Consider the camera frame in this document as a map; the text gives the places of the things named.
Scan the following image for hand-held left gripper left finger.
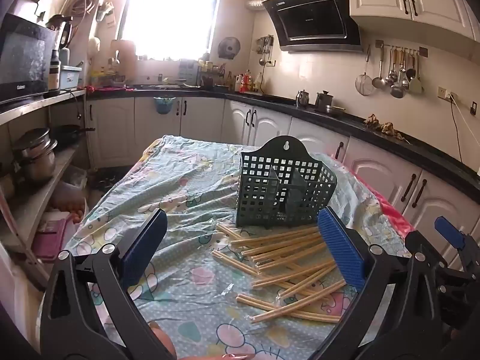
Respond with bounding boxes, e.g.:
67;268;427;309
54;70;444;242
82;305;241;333
39;208;168;360

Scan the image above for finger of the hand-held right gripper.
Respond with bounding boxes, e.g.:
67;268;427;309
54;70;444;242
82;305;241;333
434;215;480;271
407;230;480;329

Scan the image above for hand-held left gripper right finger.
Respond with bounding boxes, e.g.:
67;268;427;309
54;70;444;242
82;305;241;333
318;206;448;360

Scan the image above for bunch of bamboo chopsticks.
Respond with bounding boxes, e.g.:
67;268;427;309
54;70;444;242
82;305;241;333
212;222;351;325

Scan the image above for dark green plastic utensil basket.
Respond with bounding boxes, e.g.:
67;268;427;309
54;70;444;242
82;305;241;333
235;135;338;230

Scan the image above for person's left hand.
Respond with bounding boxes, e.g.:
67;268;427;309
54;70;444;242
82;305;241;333
149;320;178;360

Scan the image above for cartoon print bedsheet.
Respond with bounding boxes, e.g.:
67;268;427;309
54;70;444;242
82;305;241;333
64;135;413;360

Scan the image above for bag of oranges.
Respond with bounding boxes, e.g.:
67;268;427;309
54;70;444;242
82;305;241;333
50;182;87;223

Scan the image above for pink box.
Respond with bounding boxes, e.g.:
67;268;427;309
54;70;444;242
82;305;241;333
32;217;72;262

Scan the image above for brown ginger roots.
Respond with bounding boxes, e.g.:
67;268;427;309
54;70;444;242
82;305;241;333
364;113;406;142

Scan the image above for steel shelf unit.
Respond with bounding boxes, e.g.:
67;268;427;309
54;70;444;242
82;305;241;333
0;88;89;289

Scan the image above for black kitchen countertop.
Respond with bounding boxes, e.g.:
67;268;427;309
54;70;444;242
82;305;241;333
86;84;480;192

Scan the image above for black frying pan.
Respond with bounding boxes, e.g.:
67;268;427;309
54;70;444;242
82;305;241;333
52;124;97;147

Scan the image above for white lower cabinets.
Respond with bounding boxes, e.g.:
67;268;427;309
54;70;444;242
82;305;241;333
86;95;480;271

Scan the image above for stack of steel pots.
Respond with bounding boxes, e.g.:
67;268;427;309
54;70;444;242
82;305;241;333
13;127;59;183

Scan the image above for blue hanging bin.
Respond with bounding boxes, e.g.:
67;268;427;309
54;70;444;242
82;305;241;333
153;96;176;115

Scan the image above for large steel slotted ladle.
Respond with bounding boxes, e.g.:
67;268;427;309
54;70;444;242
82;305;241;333
390;50;406;99

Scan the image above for large steel kettle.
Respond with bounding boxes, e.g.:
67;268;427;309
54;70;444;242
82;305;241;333
314;90;335;113

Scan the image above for pale green spatula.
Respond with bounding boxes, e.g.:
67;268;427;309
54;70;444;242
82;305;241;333
409;50;425;95

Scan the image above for red cloth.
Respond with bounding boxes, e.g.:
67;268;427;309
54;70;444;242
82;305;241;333
86;85;136;93

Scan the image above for pale blue storage rack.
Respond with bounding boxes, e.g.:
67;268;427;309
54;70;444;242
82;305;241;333
178;60;200;83

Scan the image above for dark spice rack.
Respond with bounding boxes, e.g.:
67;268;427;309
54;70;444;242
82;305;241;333
197;60;226;91

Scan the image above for blue-grey plastic box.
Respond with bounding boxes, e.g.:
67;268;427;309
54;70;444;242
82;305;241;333
60;65;83;89

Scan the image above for wooden cutting board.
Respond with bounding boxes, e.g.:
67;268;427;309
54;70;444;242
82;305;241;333
112;39;138;83

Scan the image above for dark labelled bottle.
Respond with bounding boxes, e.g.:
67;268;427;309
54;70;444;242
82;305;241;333
49;49;61;97

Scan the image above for small hanging kitchen tools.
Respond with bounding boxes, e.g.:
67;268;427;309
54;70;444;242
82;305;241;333
257;35;275;64

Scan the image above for black microwave oven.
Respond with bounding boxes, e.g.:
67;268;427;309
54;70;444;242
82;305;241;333
0;13;58;106

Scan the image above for black range hood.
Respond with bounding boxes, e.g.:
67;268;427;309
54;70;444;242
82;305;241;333
262;0;364;53

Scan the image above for kitchen window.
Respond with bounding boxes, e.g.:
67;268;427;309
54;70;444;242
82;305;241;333
120;0;223;61

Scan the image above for wire mesh strainer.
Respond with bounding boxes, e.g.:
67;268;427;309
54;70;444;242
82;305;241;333
355;45;376;97

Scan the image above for utensil hanging rail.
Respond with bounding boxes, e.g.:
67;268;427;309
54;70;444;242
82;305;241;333
375;39;429;58

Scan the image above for round wall fan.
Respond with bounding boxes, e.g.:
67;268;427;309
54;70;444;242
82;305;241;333
218;37;241;60

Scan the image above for coiled hose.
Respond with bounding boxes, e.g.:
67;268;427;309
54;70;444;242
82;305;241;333
71;0;97;16

